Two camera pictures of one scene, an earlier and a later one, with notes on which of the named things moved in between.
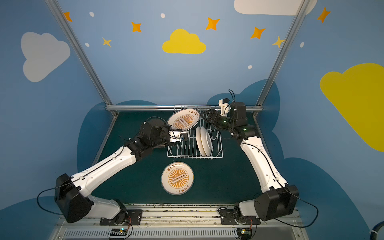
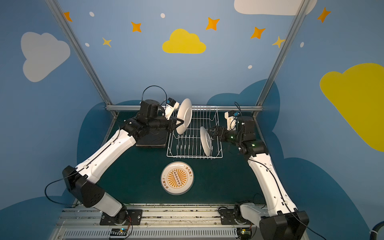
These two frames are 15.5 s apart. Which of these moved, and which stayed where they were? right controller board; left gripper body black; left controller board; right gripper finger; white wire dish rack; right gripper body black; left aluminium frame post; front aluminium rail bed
Moved: right gripper body black; left gripper body black; right gripper finger
Stayed: left controller board; left aluminium frame post; white wire dish rack; front aluminium rail bed; right controller board
